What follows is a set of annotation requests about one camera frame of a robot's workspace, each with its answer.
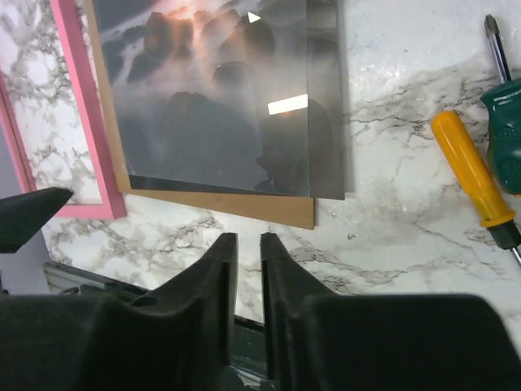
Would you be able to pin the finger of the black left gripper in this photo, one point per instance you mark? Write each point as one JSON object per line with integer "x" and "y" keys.
{"x": 22, "y": 216}

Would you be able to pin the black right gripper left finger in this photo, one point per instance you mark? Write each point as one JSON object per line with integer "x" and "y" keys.
{"x": 176, "y": 337}

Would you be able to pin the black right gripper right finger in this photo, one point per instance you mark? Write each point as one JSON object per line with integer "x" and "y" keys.
{"x": 319, "y": 340}

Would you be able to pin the pink picture frame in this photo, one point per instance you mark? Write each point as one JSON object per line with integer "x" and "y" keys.
{"x": 50, "y": 113}

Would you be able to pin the brown frame backing board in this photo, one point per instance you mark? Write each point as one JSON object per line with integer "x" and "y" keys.
{"x": 290, "y": 211}

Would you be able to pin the yellow handled screwdriver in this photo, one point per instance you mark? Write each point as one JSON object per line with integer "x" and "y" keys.
{"x": 464, "y": 159}

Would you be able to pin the sunset landscape photo print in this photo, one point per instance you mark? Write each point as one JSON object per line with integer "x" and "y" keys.
{"x": 238, "y": 96}

